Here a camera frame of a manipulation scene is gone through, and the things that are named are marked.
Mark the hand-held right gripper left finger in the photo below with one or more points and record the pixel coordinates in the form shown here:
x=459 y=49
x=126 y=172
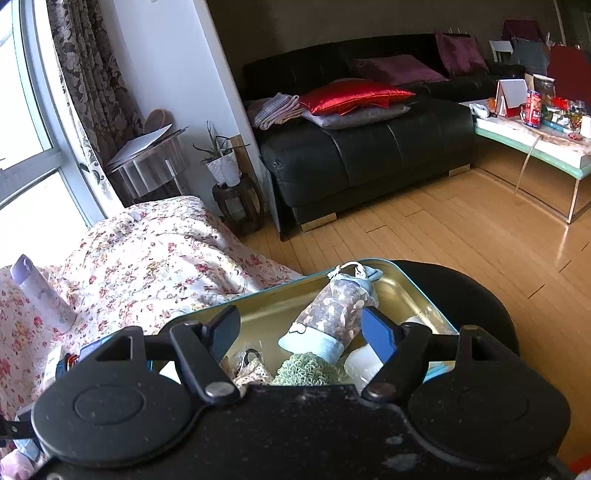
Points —
x=226 y=332

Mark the white papers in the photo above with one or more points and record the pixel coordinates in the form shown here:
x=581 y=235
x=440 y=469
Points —
x=138 y=145

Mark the grey cushion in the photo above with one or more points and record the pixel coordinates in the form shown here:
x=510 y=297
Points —
x=360 y=119

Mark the red can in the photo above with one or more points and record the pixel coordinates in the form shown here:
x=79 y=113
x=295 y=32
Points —
x=532 y=110

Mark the teal and gold tin box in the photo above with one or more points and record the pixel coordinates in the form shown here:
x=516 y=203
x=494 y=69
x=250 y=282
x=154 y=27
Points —
x=268 y=309

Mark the dark wooden plant stool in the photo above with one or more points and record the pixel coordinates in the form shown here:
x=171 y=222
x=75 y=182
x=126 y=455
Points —
x=238 y=207

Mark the orange and navy bow scrunchie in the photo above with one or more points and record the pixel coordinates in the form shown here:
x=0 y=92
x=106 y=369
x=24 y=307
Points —
x=67 y=362

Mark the cream lace cloth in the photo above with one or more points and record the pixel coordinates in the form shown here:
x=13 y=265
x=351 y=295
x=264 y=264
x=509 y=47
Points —
x=254 y=374

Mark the window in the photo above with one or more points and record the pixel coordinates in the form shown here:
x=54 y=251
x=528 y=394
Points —
x=23 y=92

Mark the blue tissue pack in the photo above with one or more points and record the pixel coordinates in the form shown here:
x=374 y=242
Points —
x=90 y=350

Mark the patterned curtain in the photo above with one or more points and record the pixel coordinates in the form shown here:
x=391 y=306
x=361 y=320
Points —
x=87 y=69

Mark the white and red card stand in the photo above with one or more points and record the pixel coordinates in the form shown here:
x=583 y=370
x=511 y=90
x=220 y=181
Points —
x=512 y=94

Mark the purple cushion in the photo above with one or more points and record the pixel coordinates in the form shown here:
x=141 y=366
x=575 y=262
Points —
x=461 y=53
x=397 y=69

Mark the folded plaid cloth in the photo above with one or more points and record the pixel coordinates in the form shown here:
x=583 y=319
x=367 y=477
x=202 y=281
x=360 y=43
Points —
x=277 y=110

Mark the red chair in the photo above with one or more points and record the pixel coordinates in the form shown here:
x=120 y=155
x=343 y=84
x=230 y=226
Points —
x=570 y=69

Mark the pile of colourful packets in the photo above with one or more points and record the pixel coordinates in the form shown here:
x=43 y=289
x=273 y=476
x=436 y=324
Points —
x=565 y=115

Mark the black round stool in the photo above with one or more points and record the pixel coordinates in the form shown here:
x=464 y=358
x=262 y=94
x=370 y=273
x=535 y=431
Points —
x=480 y=300

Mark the white and green coffee table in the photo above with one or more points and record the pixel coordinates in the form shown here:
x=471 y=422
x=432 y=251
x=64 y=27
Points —
x=517 y=138

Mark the floral blanket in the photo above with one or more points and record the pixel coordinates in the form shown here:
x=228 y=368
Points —
x=152 y=258

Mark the glass jar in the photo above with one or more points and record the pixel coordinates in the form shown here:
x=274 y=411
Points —
x=547 y=90

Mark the green fluffy scrunchie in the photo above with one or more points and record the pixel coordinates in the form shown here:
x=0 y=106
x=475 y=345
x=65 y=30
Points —
x=304 y=369

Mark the white chair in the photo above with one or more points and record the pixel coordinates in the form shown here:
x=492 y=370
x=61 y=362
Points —
x=501 y=48

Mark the round mirrored side table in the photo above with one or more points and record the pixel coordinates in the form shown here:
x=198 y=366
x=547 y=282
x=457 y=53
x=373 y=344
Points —
x=147 y=166

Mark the floral print pouch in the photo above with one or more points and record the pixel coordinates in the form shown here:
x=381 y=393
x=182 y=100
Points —
x=332 y=309

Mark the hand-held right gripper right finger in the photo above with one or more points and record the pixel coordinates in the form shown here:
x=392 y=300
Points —
x=378 y=334

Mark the pink soft cloth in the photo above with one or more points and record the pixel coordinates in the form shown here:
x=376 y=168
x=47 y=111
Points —
x=14 y=466

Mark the lilac thermos bottle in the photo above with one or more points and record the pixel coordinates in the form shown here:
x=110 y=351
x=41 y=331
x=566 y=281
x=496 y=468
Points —
x=44 y=300

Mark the grey board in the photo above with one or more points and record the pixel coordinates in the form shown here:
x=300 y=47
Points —
x=270 y=198

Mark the red satin cushion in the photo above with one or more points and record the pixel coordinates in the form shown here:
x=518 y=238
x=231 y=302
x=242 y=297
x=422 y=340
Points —
x=351 y=97

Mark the black leather sofa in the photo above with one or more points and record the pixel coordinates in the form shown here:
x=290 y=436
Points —
x=369 y=152

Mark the clear plastic mask packet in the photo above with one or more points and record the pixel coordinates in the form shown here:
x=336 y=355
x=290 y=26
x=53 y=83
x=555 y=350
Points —
x=441 y=368

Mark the light blue face mask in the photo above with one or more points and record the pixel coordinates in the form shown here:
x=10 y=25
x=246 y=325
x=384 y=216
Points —
x=27 y=450

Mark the wooden bowl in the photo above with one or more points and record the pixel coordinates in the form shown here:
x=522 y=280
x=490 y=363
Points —
x=157 y=121

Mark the potted plant in white pot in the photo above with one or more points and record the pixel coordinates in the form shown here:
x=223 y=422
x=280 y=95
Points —
x=224 y=170

